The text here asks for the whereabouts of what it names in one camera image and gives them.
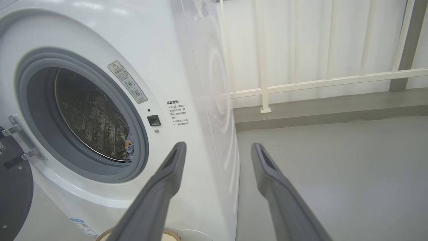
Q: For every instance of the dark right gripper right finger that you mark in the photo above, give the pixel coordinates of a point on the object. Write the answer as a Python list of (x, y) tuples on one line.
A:
[(284, 201)]

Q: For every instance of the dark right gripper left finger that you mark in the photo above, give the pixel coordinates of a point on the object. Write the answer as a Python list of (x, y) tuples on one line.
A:
[(157, 197)]

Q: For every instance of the blue patterned clothes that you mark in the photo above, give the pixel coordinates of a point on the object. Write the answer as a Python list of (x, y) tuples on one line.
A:
[(129, 147)]

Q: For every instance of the round black glass washer door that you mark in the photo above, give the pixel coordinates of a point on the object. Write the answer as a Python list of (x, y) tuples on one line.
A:
[(13, 187)]

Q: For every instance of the cream basket with brown rim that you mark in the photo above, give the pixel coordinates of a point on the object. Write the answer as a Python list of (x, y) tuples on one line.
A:
[(169, 236)]

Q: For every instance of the black square door latch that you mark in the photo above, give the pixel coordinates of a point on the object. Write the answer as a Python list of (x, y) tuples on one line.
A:
[(154, 120)]

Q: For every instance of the grey rubber door seal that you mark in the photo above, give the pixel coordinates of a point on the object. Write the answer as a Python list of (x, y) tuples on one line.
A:
[(36, 117)]

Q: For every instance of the metal door hinge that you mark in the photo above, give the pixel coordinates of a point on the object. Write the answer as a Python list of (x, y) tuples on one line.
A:
[(23, 137)]

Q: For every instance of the white front-load washing machine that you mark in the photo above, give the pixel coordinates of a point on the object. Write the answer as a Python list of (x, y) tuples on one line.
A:
[(187, 50)]

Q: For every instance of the round white drain filter cover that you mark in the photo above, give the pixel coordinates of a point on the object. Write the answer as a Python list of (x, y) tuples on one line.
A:
[(195, 235)]

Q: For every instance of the blue energy label sticker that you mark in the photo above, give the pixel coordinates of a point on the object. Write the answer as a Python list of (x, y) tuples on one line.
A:
[(83, 227)]

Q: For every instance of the steel washer drum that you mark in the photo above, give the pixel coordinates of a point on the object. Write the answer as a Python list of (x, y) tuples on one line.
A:
[(90, 117)]

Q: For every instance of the warning sticker with red triangle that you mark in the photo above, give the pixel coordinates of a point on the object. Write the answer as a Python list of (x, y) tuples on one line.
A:
[(127, 82)]

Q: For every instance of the white metal railing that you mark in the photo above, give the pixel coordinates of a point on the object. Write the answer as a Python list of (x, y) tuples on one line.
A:
[(264, 67)]

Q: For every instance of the grey pillar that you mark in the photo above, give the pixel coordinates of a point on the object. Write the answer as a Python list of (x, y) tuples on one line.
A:
[(408, 43)]

